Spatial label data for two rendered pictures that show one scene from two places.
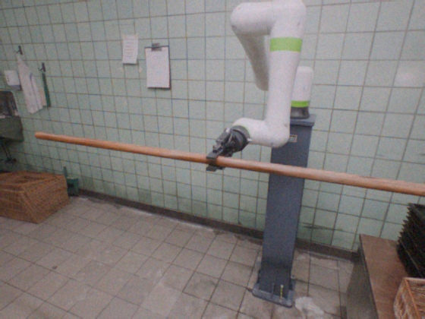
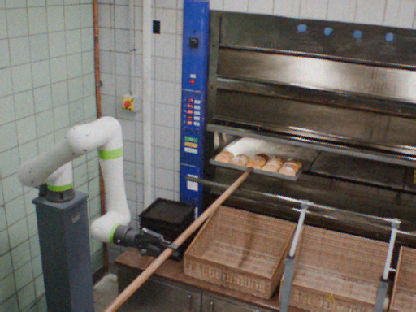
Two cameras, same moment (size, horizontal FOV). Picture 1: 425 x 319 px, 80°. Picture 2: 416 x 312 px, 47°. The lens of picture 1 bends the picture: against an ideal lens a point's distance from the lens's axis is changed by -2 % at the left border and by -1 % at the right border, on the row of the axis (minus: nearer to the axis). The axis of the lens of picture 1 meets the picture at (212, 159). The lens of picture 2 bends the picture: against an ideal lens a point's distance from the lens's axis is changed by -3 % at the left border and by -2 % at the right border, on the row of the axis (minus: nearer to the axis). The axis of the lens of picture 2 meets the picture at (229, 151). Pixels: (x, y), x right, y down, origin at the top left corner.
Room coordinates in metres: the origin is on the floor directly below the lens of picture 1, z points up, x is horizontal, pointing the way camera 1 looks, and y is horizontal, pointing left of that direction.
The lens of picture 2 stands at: (0.52, 1.77, 2.31)
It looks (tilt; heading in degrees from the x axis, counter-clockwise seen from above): 20 degrees down; 269
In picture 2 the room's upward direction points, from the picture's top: 3 degrees clockwise
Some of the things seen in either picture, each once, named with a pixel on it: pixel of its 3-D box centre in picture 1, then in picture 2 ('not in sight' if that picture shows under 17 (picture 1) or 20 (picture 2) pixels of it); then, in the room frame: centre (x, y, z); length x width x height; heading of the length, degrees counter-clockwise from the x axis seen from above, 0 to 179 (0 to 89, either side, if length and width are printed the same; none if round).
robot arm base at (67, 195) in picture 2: (296, 108); (52, 188); (1.39, -0.46, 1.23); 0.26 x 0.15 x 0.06; 157
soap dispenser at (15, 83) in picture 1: (13, 80); not in sight; (2.82, 2.12, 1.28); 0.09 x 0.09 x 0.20; 68
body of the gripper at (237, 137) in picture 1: (230, 144); (138, 240); (0.87, -0.06, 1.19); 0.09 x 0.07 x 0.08; 158
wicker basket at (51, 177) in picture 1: (24, 183); not in sight; (2.29, 1.89, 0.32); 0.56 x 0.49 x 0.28; 76
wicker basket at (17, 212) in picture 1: (27, 199); not in sight; (2.29, 1.90, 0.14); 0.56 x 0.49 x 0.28; 74
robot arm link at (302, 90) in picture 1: (295, 85); (56, 169); (1.34, -0.42, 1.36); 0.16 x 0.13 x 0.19; 62
